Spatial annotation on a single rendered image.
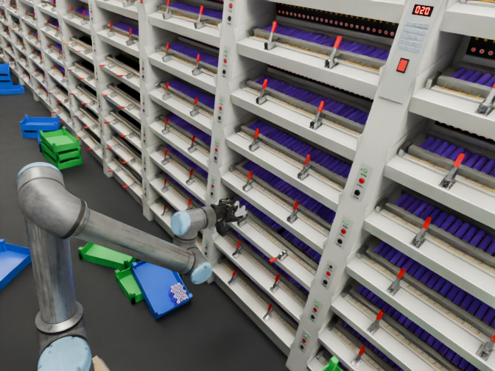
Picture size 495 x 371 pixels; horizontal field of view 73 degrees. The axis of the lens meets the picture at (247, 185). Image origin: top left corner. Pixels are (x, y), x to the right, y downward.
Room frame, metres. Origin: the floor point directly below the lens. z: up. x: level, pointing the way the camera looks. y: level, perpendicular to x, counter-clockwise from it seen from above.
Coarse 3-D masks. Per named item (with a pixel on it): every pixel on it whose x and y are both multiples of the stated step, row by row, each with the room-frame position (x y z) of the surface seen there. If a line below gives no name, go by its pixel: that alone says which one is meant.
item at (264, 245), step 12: (216, 204) 1.35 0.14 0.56; (240, 228) 1.25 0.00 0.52; (252, 228) 1.24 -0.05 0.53; (252, 240) 1.18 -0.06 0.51; (264, 240) 1.17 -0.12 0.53; (264, 252) 1.14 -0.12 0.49; (276, 252) 1.11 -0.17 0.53; (288, 264) 1.05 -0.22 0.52; (300, 264) 1.05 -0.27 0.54; (300, 276) 1.00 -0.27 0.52; (312, 276) 0.99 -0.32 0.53
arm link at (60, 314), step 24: (24, 168) 0.80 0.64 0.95; (48, 168) 0.81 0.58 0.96; (24, 216) 0.74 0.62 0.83; (48, 240) 0.73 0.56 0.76; (48, 264) 0.72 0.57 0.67; (48, 288) 0.71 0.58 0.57; (72, 288) 0.76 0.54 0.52; (48, 312) 0.70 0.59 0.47; (72, 312) 0.74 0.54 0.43; (48, 336) 0.67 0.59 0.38
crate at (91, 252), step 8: (80, 248) 1.40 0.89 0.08; (88, 248) 1.48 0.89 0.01; (96, 248) 1.50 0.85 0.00; (104, 248) 1.51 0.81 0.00; (80, 256) 1.39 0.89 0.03; (88, 256) 1.38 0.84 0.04; (96, 256) 1.38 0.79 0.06; (104, 256) 1.44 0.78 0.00; (112, 256) 1.45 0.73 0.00; (120, 256) 1.46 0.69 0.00; (128, 256) 1.47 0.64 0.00; (104, 264) 1.37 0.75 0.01; (112, 264) 1.37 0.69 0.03; (120, 264) 1.36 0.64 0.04; (128, 264) 1.37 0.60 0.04
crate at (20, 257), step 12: (0, 240) 1.36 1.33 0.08; (0, 252) 1.34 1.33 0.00; (12, 252) 1.36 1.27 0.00; (24, 252) 1.36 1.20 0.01; (0, 264) 1.26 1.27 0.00; (12, 264) 1.27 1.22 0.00; (24, 264) 1.27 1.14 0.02; (0, 276) 1.18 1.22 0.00; (12, 276) 1.18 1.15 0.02; (0, 288) 1.10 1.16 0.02
